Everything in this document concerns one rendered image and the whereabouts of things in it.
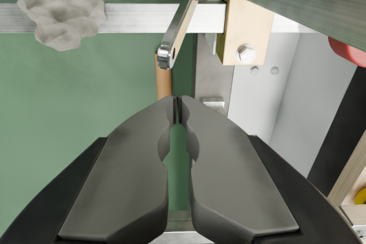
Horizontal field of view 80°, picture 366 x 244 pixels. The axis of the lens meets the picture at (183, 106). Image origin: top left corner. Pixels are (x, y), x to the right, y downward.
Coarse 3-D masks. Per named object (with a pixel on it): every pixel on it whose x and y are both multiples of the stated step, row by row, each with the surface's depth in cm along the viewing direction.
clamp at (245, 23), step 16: (224, 0) 24; (240, 0) 22; (240, 16) 23; (256, 16) 23; (272, 16) 23; (224, 32) 24; (240, 32) 24; (256, 32) 24; (224, 48) 25; (256, 48) 25; (224, 64) 26; (240, 64) 26; (256, 64) 26
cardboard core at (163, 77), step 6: (156, 54) 107; (156, 60) 109; (156, 66) 111; (156, 72) 113; (162, 72) 111; (168, 72) 112; (156, 78) 115; (162, 78) 112; (168, 78) 114; (162, 84) 114; (168, 84) 115; (162, 90) 116; (168, 90) 117; (162, 96) 118
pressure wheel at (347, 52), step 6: (330, 42) 24; (336, 42) 23; (342, 42) 22; (336, 48) 23; (342, 48) 22; (348, 48) 21; (354, 48) 21; (342, 54) 23; (348, 54) 22; (354, 54) 22; (360, 54) 22; (354, 60) 22; (360, 60) 22
